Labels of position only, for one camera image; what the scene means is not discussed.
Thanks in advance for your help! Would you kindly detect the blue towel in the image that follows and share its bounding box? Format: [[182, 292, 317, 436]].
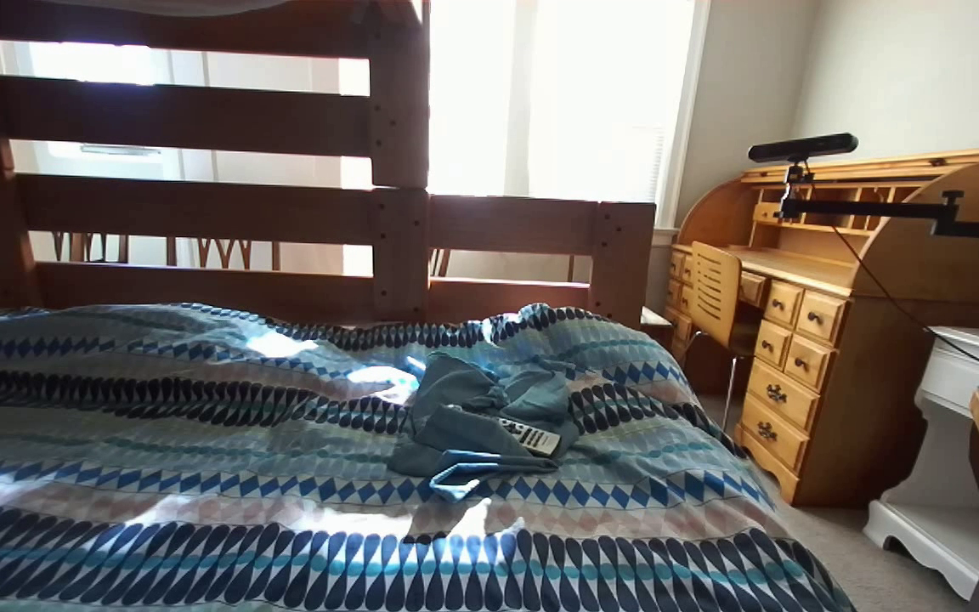
[[387, 352, 580, 502]]

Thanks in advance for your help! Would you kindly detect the white remote control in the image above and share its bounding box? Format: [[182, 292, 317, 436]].
[[498, 417, 563, 458]]

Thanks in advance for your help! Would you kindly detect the window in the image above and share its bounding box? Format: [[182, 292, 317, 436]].
[[0, 0, 711, 277]]

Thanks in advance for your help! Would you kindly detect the wooden chair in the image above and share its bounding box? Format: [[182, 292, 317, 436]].
[[683, 241, 764, 432]]

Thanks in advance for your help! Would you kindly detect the blue patterned bedspread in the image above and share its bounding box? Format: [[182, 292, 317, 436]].
[[0, 303, 856, 612]]

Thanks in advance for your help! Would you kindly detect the wooden roll-top desk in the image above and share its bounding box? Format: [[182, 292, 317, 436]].
[[665, 145, 979, 508]]

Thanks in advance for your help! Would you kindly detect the white side table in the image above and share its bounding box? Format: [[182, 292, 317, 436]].
[[863, 326, 979, 601]]

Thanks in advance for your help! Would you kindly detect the wooden bunk bed frame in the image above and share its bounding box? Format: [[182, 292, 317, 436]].
[[0, 0, 657, 331]]

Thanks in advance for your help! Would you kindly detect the camera on mount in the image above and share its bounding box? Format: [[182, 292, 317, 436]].
[[748, 133, 979, 241]]

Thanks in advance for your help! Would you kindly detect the black cable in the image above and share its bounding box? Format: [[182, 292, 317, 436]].
[[829, 223, 979, 385]]

